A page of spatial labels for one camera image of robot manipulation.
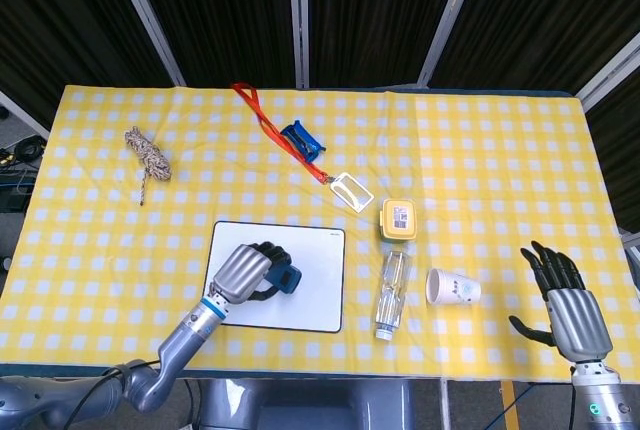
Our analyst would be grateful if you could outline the clear plastic badge holder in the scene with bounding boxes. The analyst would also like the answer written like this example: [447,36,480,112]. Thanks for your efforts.
[328,171,375,215]

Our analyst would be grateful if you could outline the white partition post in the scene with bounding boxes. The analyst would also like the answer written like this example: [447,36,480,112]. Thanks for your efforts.
[106,0,189,87]
[0,89,51,139]
[417,0,481,87]
[287,0,311,90]
[574,34,640,111]

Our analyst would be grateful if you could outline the blue black clip tool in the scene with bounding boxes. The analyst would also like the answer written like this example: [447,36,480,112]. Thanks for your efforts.
[279,119,327,157]

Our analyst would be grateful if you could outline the white paper cup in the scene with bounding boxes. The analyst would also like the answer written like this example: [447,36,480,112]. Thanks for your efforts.
[425,267,482,306]

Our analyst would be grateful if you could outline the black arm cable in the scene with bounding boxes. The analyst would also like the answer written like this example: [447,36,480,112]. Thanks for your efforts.
[59,358,166,430]

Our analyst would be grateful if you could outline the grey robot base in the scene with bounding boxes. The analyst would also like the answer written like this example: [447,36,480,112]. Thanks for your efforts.
[192,378,416,430]

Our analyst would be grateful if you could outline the black floor cables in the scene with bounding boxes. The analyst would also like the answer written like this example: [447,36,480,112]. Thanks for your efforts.
[0,134,46,211]

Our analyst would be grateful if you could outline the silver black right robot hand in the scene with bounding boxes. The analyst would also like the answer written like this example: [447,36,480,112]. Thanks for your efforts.
[508,240,614,364]

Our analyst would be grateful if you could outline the blue object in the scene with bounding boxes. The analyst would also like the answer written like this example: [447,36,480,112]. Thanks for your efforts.
[264,263,304,295]

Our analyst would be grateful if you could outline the dark partition panel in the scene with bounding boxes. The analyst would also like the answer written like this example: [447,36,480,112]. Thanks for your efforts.
[432,0,640,96]
[584,79,640,236]
[127,0,301,89]
[0,0,174,126]
[307,0,469,87]

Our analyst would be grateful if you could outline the yellow white checked tablecloth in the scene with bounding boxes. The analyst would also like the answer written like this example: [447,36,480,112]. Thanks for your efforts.
[0,83,640,384]

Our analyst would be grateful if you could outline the braided rope bundle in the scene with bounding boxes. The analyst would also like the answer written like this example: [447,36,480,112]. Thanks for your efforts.
[123,125,174,207]

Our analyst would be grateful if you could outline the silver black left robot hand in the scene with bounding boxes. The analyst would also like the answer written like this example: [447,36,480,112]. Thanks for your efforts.
[207,241,294,307]

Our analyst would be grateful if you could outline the orange lanyard strap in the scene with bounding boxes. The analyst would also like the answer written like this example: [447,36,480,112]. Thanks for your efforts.
[230,81,335,185]

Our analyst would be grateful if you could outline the green container yellow lid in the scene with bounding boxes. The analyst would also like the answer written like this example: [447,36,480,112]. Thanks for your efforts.
[377,197,419,244]

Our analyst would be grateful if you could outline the white mat with black border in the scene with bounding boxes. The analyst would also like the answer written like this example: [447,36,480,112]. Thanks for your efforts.
[203,220,347,335]

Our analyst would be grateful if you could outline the clear plastic water bottle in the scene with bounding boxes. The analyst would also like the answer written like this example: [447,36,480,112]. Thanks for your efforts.
[374,248,414,342]

